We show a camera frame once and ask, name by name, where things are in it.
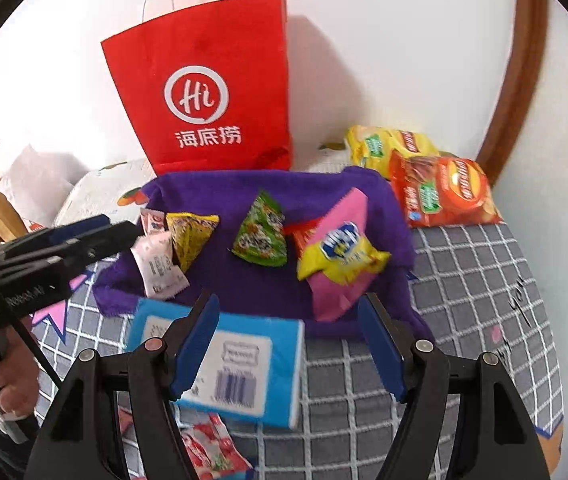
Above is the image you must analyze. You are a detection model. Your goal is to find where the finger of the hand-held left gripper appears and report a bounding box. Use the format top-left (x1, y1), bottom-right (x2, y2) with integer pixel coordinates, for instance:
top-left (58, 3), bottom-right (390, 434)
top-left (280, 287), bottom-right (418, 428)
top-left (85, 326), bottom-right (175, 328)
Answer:
top-left (0, 220), bottom-right (145, 286)
top-left (0, 214), bottom-right (112, 261)

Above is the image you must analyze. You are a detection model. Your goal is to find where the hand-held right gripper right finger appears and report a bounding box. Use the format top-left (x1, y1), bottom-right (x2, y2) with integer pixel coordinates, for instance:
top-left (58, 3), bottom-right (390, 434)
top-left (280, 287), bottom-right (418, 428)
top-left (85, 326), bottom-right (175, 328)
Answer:
top-left (357, 292), bottom-right (552, 480)

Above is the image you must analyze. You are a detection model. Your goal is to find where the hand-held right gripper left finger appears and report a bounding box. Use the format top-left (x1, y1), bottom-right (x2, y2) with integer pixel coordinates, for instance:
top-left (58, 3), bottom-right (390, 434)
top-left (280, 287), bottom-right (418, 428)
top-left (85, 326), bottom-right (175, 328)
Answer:
top-left (24, 291), bottom-right (222, 480)

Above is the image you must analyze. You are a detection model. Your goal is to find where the white pink snack packet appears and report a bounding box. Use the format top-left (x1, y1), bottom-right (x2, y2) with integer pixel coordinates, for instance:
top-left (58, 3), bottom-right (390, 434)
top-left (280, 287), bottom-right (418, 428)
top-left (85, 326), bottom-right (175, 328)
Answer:
top-left (130, 230), bottom-right (190, 301)

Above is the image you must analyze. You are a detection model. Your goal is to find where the red snack packet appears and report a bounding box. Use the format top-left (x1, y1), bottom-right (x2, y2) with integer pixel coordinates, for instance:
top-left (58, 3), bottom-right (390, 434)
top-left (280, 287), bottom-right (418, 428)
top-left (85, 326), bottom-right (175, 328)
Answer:
top-left (284, 217), bottom-right (326, 262)

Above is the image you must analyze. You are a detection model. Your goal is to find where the person's left hand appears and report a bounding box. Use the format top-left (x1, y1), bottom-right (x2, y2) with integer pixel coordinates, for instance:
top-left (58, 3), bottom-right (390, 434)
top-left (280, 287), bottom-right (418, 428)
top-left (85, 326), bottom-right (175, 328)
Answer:
top-left (0, 305), bottom-right (41, 420)

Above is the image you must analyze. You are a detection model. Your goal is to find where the white fruit print quilt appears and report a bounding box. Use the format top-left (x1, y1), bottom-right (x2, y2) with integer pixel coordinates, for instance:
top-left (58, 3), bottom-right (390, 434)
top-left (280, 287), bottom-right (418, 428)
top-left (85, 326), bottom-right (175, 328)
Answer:
top-left (54, 142), bottom-right (465, 228)

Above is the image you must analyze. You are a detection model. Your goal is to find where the small white red packet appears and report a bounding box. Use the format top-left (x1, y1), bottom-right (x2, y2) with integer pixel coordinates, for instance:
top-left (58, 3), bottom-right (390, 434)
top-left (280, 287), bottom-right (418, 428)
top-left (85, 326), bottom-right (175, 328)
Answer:
top-left (140, 208), bottom-right (167, 235)

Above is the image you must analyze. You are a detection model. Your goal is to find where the white plastic bag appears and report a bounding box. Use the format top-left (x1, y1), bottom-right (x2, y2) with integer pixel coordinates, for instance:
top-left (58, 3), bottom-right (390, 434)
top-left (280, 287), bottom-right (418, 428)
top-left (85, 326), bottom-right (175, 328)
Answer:
top-left (0, 144), bottom-right (72, 228)

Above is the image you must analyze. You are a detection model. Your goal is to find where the blue tissue pack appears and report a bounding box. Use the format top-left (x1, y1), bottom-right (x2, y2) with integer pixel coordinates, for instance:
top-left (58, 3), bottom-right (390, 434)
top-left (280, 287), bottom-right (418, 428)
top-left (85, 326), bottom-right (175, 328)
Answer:
top-left (125, 297), bottom-right (306, 430)

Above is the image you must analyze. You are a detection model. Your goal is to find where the wooden stand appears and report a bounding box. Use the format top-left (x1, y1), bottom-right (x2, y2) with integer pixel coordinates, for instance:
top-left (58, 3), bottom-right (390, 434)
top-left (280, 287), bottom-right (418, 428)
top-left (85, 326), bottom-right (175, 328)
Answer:
top-left (0, 172), bottom-right (30, 242)

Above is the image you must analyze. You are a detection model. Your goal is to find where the purple cloth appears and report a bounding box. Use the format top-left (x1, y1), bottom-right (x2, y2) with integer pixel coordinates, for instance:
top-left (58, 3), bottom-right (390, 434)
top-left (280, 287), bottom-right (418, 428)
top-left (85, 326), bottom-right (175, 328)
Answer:
top-left (92, 166), bottom-right (435, 343)

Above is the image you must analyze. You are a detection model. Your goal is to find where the grey checked blanket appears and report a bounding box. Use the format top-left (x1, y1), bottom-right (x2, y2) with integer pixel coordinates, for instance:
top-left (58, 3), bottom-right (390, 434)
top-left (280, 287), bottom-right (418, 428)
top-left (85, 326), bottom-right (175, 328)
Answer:
top-left (29, 220), bottom-right (565, 480)

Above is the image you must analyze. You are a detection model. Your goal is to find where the yellow blue label snack packet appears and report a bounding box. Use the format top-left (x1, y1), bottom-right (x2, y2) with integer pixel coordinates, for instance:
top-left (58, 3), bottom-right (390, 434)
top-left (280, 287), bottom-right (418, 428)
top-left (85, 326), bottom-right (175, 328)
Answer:
top-left (296, 220), bottom-right (392, 283)

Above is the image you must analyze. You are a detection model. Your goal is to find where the red white candy packet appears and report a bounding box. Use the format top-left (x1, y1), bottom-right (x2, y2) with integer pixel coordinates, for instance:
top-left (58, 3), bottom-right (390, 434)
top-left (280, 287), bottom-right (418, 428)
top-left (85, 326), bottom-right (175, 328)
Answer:
top-left (179, 412), bottom-right (255, 480)

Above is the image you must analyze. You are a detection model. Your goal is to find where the green triangular snack packet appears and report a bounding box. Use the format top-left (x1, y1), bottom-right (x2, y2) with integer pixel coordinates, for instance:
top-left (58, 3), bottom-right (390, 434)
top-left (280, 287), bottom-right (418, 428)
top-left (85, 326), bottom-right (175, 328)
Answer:
top-left (231, 190), bottom-right (289, 267)

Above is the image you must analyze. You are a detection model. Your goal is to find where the orange chips bag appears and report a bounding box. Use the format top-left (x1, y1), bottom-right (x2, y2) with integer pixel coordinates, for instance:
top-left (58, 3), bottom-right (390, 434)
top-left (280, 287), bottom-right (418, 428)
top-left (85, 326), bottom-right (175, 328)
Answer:
top-left (388, 152), bottom-right (505, 228)

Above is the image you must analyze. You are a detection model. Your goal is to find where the red paper bag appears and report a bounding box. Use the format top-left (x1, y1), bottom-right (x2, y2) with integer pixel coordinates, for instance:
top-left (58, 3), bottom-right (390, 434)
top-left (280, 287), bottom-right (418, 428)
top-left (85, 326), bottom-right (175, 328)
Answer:
top-left (100, 0), bottom-right (295, 177)

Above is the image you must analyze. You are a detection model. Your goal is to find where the yellow chips bag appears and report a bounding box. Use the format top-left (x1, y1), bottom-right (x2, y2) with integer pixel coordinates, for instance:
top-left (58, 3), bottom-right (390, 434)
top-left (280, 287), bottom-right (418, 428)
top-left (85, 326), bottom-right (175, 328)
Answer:
top-left (344, 125), bottom-right (440, 171)

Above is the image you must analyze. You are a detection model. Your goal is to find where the brown wooden frame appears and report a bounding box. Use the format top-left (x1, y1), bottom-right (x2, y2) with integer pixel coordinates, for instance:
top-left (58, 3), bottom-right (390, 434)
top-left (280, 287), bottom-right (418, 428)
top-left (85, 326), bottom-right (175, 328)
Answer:
top-left (474, 0), bottom-right (550, 188)

